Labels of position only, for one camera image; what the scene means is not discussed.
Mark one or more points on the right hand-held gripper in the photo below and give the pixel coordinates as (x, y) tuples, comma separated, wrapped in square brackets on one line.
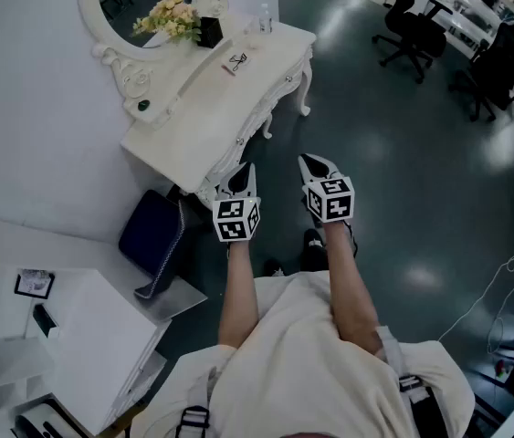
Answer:
[(334, 203)]

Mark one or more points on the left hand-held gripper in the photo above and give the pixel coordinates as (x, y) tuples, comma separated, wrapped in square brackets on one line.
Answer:
[(236, 219)]

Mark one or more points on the black eyelash curler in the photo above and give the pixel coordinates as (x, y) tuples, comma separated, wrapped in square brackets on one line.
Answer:
[(237, 62)]

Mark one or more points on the dark green round lid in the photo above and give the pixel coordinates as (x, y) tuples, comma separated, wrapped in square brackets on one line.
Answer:
[(143, 105)]

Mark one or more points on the clear packet with black item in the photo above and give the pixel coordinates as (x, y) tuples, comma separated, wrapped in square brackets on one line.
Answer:
[(246, 59)]

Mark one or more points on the person's left forearm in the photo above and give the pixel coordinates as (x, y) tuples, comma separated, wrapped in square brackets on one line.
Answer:
[(238, 290)]

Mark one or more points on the person's right forearm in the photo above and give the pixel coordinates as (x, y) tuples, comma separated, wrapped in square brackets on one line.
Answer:
[(345, 281)]

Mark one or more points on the white dressing table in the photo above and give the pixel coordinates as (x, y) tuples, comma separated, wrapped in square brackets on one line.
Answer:
[(211, 107)]

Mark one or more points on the person's right leg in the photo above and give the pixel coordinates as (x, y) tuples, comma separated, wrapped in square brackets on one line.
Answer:
[(313, 249)]

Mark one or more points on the person's leg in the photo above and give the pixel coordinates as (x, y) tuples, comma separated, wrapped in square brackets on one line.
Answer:
[(313, 249), (275, 268)]

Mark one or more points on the person's left leg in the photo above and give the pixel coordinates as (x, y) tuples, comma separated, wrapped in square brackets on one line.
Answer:
[(275, 268)]

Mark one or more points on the navy blue upholstered stool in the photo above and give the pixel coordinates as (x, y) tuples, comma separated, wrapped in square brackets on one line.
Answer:
[(151, 235)]

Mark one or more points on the grey metal floor plate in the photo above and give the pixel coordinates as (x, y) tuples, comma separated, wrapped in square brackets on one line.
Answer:
[(179, 301)]

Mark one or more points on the black square vase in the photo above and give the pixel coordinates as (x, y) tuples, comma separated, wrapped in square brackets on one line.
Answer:
[(211, 32)]

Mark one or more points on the clear plastic water bottle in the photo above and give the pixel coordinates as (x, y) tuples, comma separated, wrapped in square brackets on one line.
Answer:
[(265, 18)]

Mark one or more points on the black office chair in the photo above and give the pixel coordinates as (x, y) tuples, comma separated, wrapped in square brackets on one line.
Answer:
[(507, 62), (414, 30)]

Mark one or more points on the yellow artificial flower bouquet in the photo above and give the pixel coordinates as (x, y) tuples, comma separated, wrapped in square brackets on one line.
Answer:
[(170, 16)]

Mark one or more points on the person's white shirt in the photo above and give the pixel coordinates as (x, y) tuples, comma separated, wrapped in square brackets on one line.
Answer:
[(293, 372)]

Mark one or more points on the white storage cabinet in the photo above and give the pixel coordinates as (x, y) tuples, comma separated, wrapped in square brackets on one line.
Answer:
[(101, 336)]

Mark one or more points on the white robot with black panel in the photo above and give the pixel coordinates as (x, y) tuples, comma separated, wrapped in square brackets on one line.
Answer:
[(46, 420)]

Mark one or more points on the oval mirror ornate white frame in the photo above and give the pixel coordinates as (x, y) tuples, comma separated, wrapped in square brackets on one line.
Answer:
[(88, 21)]

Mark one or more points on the black picture frame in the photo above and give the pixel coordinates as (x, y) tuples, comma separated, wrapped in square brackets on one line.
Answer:
[(34, 284)]

